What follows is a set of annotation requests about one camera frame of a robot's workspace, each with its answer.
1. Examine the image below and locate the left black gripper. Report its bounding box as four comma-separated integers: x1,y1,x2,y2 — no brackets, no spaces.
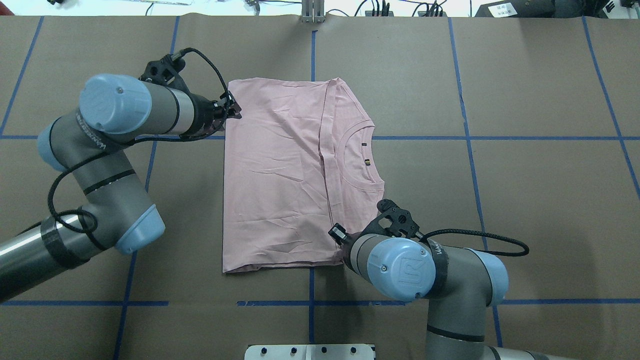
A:
192,92,243,137

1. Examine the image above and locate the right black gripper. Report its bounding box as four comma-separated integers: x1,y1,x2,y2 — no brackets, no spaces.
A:
327,224,362,273

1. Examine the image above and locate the pink Snoopy t-shirt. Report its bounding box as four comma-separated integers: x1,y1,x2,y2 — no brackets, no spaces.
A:
221,77,386,274

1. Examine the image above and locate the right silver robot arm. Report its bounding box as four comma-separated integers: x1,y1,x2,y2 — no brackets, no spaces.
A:
328,223,554,360

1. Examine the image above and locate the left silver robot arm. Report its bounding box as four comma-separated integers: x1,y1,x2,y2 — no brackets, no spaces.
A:
0,73,242,302

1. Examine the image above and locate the black box white label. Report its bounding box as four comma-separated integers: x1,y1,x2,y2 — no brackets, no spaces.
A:
474,0,556,18

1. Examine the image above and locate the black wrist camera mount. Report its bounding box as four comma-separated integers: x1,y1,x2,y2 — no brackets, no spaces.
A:
359,199,425,240

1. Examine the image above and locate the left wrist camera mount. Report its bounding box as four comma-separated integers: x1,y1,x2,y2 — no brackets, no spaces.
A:
138,54,190,93

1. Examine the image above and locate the white camera mast pedestal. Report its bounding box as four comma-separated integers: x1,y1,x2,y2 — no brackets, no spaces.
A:
244,343,377,360

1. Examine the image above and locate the aluminium frame post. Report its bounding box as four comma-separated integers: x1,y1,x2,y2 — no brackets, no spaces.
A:
300,0,326,24

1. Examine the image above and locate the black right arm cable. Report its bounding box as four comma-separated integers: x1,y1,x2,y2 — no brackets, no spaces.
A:
420,228,531,258

